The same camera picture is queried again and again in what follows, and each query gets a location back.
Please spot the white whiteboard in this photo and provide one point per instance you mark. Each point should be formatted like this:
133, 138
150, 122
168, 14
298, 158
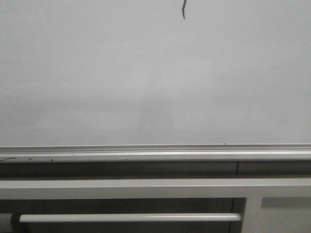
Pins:
146, 72

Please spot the aluminium whiteboard marker tray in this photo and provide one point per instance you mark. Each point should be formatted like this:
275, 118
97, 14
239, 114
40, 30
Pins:
146, 153

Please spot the white horizontal bar handle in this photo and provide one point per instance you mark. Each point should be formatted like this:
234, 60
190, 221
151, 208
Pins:
58, 218

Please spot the white cabinet frame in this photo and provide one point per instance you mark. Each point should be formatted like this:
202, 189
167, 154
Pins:
253, 190

